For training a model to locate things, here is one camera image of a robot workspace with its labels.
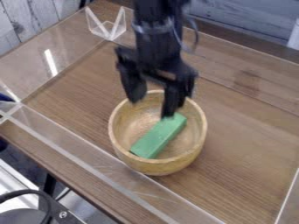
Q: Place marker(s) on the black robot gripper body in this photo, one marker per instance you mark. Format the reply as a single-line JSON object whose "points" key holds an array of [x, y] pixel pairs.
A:
{"points": [[157, 54]]}

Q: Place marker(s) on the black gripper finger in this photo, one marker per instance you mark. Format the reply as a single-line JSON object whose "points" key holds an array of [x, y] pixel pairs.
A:
{"points": [[174, 98], [133, 81]]}

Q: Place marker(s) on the green rectangular block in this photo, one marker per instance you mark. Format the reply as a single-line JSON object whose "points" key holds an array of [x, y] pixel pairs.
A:
{"points": [[150, 145]]}

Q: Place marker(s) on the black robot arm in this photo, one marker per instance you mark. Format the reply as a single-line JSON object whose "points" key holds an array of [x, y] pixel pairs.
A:
{"points": [[159, 10]]}

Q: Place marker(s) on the brown wooden bowl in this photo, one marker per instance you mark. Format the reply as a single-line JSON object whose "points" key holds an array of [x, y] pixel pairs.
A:
{"points": [[134, 118]]}

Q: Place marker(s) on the clear acrylic tray enclosure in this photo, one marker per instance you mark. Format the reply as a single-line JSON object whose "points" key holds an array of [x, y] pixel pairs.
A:
{"points": [[230, 170]]}

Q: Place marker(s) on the black metal bracket with screw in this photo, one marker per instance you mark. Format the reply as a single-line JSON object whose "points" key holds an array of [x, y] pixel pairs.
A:
{"points": [[58, 214]]}

